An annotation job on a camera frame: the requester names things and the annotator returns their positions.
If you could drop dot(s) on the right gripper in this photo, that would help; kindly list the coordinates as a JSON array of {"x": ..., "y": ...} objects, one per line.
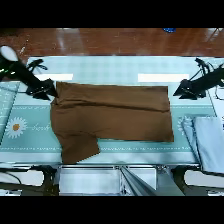
[{"x": 196, "y": 90}]

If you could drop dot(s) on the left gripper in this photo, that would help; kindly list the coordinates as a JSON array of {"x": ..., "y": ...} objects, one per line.
[{"x": 40, "y": 88}]

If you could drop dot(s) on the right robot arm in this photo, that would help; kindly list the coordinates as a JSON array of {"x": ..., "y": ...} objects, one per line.
[{"x": 217, "y": 76}]

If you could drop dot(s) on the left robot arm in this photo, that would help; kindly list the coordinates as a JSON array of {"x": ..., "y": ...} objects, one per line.
[{"x": 16, "y": 70}]

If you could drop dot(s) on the light blue garment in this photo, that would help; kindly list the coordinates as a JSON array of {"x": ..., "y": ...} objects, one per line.
[{"x": 208, "y": 143}]

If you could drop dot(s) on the brown T-shirt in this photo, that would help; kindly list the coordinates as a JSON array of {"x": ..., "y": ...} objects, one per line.
[{"x": 110, "y": 111}]

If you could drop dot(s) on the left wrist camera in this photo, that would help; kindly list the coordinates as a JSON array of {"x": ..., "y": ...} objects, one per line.
[{"x": 36, "y": 64}]

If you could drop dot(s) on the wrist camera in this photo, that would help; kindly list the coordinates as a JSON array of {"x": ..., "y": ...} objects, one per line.
[
  {"x": 36, "y": 64},
  {"x": 202, "y": 65}
]

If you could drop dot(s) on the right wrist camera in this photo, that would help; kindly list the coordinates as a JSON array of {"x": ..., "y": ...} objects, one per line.
[{"x": 202, "y": 65}]

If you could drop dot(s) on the silver frame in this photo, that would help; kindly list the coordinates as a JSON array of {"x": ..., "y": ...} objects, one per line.
[{"x": 140, "y": 181}]

